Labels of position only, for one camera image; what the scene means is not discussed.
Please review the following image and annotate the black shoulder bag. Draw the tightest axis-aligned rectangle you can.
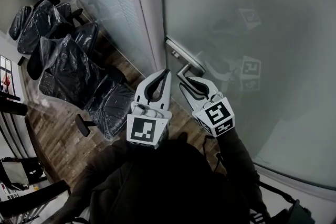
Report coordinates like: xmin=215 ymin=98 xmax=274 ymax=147
xmin=258 ymin=180 xmax=316 ymax=224

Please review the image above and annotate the grey bag with black straps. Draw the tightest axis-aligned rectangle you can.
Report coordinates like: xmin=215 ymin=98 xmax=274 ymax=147
xmin=0 ymin=156 xmax=46 ymax=191

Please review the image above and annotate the silver door handle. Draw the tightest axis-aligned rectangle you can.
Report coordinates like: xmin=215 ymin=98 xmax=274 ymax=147
xmin=175 ymin=62 xmax=208 ymax=100

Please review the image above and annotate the black frame table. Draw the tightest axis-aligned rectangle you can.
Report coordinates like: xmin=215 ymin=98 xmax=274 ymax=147
xmin=0 ymin=91 xmax=72 ymax=220

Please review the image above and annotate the metal door handle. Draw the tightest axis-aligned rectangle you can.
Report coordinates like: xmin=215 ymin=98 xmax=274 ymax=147
xmin=165 ymin=38 xmax=207 ymax=74

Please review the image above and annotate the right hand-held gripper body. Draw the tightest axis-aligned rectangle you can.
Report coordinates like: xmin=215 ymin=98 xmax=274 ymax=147
xmin=192 ymin=97 xmax=236 ymax=139

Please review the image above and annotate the person's black shoe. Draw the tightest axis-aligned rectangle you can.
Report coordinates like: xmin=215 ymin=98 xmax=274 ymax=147
xmin=176 ymin=131 xmax=190 ymax=144

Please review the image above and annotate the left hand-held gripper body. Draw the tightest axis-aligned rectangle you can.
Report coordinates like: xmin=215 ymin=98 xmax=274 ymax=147
xmin=126 ymin=101 xmax=173 ymax=150

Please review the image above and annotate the person's black jacket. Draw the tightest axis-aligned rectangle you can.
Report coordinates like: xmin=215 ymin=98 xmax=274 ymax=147
xmin=64 ymin=137 xmax=266 ymax=224

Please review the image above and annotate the frosted glass door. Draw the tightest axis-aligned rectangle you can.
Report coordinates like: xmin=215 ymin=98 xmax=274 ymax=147
xmin=158 ymin=0 xmax=336 ymax=191

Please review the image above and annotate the person's left forearm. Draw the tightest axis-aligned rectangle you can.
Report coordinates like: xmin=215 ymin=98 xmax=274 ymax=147
xmin=64 ymin=138 xmax=140 ymax=208

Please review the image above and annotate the person's right forearm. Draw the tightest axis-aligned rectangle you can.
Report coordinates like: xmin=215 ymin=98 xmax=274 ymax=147
xmin=215 ymin=127 xmax=265 ymax=189

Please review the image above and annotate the black chair wrapped in plastic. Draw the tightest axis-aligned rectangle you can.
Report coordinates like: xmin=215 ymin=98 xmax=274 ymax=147
xmin=56 ymin=2 xmax=100 ymax=56
xmin=8 ymin=5 xmax=33 ymax=40
xmin=27 ymin=33 xmax=139 ymax=141
xmin=16 ymin=0 xmax=68 ymax=57

